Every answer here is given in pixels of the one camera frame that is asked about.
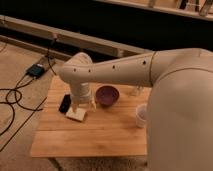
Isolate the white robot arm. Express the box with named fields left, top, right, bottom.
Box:
left=59, top=48, right=213, bottom=171

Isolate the black rectangular device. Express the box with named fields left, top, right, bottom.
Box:
left=59, top=94, right=71, bottom=113

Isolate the purple bowl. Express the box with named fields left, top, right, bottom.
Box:
left=95, top=86, right=120, bottom=107

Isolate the white sponge block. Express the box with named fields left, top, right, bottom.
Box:
left=66, top=108, right=86, bottom=121

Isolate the black power adapter box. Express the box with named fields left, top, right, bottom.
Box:
left=26, top=64, right=45, bottom=78

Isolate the wooden table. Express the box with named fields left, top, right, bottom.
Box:
left=30, top=76, right=150, bottom=158

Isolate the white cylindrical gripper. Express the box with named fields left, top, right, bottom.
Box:
left=70, top=83, right=97, bottom=113

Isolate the white ceramic cup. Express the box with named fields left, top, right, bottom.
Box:
left=135, top=104, right=147, bottom=128

